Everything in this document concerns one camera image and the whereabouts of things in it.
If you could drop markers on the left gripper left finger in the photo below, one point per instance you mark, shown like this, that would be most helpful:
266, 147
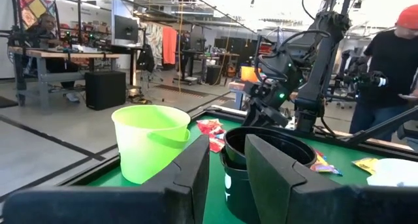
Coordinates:
163, 204

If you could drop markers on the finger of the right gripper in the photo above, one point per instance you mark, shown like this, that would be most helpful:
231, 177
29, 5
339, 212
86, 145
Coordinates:
276, 118
254, 114

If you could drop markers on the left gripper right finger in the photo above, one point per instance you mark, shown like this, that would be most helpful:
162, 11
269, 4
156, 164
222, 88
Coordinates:
294, 201

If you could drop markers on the blue white candy wrapper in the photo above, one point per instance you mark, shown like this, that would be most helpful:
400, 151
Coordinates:
338, 172

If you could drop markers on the white plastic bucket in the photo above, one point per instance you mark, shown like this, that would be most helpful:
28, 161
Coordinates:
395, 171

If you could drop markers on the black background robot arm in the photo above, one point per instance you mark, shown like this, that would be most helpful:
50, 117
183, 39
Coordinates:
365, 78

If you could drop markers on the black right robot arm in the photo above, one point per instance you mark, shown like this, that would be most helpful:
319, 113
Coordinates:
323, 70

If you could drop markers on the orange glowing box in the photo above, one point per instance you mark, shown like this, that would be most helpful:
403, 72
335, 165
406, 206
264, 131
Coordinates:
249, 74

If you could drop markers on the black waste bin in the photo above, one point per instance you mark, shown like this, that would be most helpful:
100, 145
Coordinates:
214, 75

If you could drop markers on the black plastic bucket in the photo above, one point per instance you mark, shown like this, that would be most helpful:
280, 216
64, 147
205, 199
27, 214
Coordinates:
236, 198

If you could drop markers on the lime green plastic bucket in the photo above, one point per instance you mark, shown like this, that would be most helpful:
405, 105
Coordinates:
150, 145

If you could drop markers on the green table mat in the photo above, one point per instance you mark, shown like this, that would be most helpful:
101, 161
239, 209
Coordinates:
343, 158

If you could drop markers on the orange hanging cloth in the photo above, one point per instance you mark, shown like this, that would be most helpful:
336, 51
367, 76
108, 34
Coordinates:
169, 46

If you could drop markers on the black hanging bag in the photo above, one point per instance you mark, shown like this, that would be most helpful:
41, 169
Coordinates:
145, 59

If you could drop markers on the person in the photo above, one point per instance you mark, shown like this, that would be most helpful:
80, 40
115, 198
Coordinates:
49, 25
392, 64

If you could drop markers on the patterned hanging cloth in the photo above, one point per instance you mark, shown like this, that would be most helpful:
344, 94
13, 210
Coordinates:
153, 38

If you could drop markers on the black box speaker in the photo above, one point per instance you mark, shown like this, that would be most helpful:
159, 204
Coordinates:
104, 90

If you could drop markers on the black flat screen monitor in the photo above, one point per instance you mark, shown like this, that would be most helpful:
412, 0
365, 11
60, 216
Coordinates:
125, 28

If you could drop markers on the orange knit cap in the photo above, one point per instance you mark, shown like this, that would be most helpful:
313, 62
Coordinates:
408, 18

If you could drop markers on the wooden workbench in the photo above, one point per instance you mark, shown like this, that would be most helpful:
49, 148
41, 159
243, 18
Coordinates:
65, 54

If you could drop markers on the colourful patchwork panel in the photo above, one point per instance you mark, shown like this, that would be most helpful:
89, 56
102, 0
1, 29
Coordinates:
36, 10

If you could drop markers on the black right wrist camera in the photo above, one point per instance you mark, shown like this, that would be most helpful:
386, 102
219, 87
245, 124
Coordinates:
281, 67

